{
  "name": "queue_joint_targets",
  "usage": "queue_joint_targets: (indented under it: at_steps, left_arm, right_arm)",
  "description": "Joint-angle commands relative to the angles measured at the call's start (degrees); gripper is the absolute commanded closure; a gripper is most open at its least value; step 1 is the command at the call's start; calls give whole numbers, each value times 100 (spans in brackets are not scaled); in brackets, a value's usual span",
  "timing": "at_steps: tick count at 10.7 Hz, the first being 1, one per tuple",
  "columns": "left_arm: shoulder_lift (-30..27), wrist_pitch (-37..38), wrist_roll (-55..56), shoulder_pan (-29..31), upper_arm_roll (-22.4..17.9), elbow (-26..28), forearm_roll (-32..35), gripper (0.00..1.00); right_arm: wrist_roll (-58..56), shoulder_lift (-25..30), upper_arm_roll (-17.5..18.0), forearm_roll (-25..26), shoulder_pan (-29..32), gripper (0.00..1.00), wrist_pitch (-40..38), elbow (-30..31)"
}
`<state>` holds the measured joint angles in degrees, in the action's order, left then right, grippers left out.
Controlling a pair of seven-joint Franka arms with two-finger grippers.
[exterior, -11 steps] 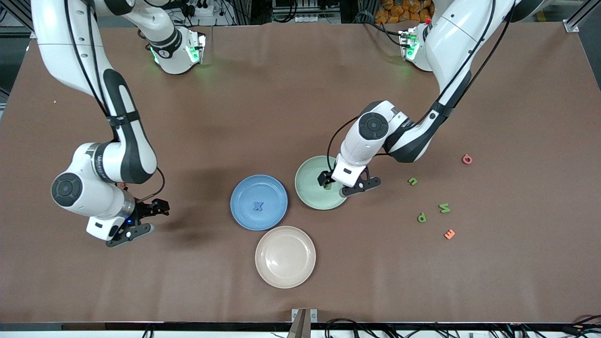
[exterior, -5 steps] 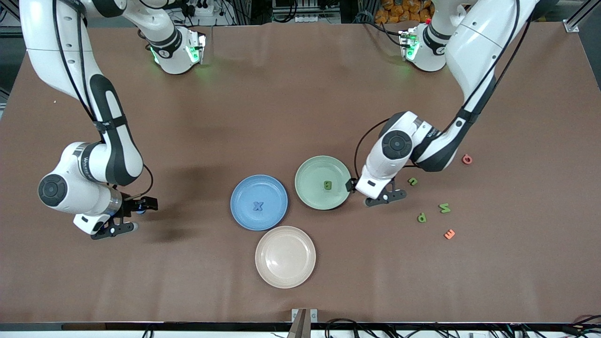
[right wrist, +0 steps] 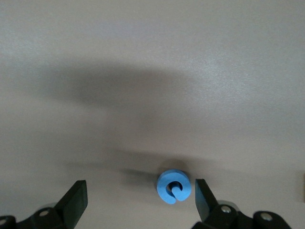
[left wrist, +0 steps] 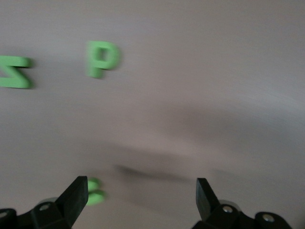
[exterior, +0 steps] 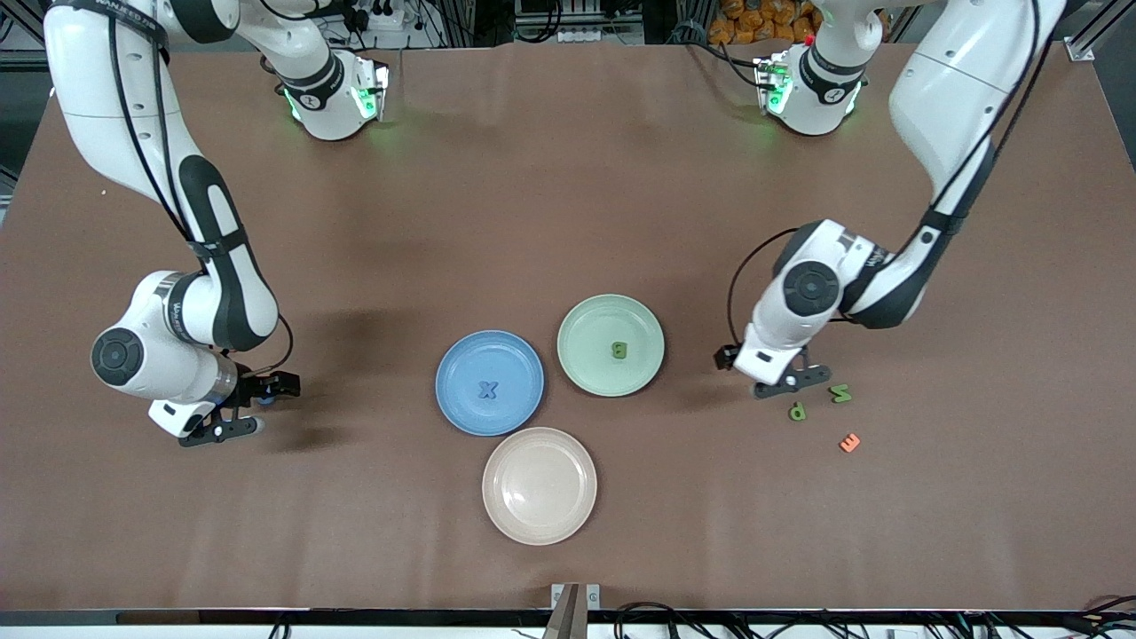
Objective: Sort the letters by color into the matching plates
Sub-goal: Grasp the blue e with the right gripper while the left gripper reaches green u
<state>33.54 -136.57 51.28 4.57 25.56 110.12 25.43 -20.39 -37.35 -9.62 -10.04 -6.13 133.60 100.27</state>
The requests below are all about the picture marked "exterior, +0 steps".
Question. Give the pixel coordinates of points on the beige plate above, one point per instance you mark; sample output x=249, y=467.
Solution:
x=540, y=485

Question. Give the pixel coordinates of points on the aluminium frame post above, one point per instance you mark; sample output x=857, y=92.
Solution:
x=1079, y=49

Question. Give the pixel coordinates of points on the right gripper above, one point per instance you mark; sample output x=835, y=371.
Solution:
x=251, y=388

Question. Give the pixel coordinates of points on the green foam letter M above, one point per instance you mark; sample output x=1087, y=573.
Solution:
x=840, y=393

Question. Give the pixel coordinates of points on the blue plate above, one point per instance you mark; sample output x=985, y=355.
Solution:
x=510, y=408

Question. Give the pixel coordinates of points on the orange foam letter E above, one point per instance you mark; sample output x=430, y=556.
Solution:
x=850, y=442

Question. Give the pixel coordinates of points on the green plate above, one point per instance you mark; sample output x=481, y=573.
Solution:
x=590, y=337

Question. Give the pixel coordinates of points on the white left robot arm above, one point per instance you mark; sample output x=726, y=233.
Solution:
x=958, y=80

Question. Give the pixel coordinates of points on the black table edge rail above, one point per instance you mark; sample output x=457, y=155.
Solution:
x=355, y=617

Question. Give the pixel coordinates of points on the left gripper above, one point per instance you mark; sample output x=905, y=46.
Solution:
x=725, y=357

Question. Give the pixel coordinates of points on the white power strip with plugs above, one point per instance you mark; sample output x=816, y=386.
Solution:
x=382, y=18

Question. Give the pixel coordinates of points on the brown table cover sheet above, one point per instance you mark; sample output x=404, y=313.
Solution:
x=568, y=177

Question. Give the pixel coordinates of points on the long white power strip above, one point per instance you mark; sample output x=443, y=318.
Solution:
x=595, y=35

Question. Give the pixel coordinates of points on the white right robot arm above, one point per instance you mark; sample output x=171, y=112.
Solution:
x=106, y=115

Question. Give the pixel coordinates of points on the green foam letter P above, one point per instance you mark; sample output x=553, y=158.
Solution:
x=792, y=414

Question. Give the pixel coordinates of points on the orange snack bags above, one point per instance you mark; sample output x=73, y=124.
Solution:
x=754, y=18

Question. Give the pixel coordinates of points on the metal table edge bracket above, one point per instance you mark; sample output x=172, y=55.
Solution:
x=568, y=612

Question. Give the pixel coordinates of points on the blue foam letter X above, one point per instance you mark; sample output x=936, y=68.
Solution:
x=487, y=390

